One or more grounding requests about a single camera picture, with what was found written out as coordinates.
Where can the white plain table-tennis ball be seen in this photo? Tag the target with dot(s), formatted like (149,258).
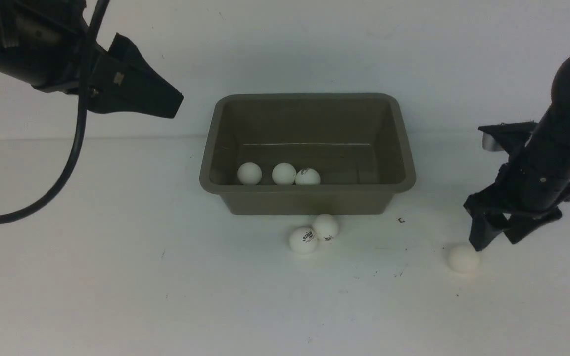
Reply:
(249,173)

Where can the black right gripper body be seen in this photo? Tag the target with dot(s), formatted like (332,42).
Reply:
(519,192)

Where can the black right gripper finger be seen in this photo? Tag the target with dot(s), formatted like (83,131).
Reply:
(487,223)
(522,226)

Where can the white ball with logo front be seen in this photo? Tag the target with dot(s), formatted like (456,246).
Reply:
(303,240)

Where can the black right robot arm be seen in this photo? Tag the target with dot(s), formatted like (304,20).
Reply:
(542,146)

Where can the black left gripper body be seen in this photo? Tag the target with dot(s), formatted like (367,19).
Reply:
(65,70)

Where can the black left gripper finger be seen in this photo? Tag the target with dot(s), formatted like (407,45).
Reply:
(122,81)

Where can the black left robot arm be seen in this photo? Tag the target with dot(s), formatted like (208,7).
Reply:
(41,44)

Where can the tan plastic rectangular bin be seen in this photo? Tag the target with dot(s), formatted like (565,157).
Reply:
(357,142)

